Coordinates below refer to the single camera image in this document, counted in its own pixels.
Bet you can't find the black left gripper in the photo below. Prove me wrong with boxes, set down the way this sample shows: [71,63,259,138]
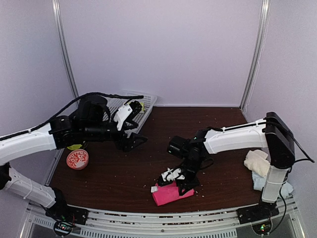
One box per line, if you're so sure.
[82,120,148,153]

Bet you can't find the pink towel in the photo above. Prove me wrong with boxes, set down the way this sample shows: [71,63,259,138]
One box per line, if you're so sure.
[151,181,195,206]

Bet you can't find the green and white patterned towel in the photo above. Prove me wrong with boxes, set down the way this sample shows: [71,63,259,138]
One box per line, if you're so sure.
[139,102,145,113]

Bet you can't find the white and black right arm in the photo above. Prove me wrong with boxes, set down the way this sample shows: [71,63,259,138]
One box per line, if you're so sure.
[159,112,314,219]

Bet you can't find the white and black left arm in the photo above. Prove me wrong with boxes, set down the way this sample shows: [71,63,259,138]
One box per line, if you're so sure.
[0,92,147,220]

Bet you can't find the white perforated plastic basket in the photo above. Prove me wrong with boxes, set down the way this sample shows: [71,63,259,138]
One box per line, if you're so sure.
[107,90,158,136]

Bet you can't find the green bowl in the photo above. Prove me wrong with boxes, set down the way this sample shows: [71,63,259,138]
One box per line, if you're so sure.
[67,144,82,151]

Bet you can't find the red patterned bowl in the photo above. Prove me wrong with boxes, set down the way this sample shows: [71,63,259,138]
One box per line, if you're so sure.
[66,149,89,170]

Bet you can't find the cream towel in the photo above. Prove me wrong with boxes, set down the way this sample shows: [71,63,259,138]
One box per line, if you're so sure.
[244,149,270,178]

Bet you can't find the light blue towel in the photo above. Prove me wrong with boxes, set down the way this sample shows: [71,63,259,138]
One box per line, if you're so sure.
[252,172,294,198]

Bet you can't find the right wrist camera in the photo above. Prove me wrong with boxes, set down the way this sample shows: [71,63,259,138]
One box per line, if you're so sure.
[157,168,185,186]

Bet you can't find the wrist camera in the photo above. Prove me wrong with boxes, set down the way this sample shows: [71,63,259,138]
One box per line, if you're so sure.
[157,168,185,186]
[113,103,138,131]

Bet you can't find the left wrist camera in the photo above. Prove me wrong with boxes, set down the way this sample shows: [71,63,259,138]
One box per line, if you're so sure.
[113,103,138,131]

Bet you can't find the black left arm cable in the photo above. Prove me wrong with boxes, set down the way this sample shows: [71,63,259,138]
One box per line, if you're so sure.
[0,92,146,139]

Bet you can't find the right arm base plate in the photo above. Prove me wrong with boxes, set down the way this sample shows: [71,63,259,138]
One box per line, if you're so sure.
[236,204,279,224]

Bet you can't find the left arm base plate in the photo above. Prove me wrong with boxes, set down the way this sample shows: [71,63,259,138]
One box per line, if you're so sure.
[44,206,89,225]

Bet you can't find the left aluminium corner post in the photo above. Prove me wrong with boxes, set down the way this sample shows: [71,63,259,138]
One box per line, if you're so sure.
[52,0,79,98]

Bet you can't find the aluminium corner post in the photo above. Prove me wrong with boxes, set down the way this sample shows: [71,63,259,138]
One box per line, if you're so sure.
[52,0,79,98]
[240,0,271,113]

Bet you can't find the right aluminium corner post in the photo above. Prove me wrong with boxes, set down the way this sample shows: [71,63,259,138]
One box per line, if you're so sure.
[240,0,271,113]

